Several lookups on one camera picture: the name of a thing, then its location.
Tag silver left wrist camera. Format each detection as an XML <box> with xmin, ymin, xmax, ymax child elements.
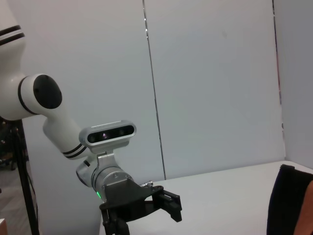
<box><xmin>78</xmin><ymin>119</ymin><xmax>137</xmax><ymax>148</ymax></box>

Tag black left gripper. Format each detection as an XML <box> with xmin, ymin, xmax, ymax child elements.
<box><xmin>98</xmin><ymin>177</ymin><xmax>183</xmax><ymax>235</ymax></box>

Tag black partition post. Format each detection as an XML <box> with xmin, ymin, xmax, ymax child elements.
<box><xmin>14</xmin><ymin>119</ymin><xmax>40</xmax><ymax>235</ymax></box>

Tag black food bag orange handles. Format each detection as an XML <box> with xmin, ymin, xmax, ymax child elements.
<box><xmin>266</xmin><ymin>164</ymin><xmax>313</xmax><ymax>235</ymax></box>

